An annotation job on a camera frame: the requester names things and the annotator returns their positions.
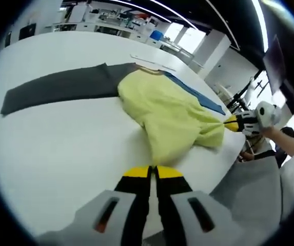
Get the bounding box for dark monitor screen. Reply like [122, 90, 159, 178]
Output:
[263, 35, 286, 95]

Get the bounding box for person's grey clothing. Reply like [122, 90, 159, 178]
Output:
[209, 156, 285, 231]

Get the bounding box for yellow garment blue grey sleeves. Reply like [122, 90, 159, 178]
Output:
[0, 62, 226, 166]

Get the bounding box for slim white column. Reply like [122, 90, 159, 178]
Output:
[194, 29, 231, 75]

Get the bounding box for black box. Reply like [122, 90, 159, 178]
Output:
[18, 23, 37, 41]

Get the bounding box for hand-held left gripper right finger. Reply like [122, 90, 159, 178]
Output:
[153, 165, 233, 246]

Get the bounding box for blue container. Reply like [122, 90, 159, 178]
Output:
[150, 30, 165, 42]

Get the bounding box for bright window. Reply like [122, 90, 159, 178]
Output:
[164, 22, 206, 54]

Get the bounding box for black metal stand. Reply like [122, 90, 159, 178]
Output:
[226, 76, 264, 115]

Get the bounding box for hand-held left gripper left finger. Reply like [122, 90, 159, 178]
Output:
[74, 165, 153, 246]

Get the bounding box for white ceiling light strip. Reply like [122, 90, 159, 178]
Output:
[251, 0, 270, 53]

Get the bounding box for cluttered white lab counter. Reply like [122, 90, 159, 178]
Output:
[51, 2, 168, 47]

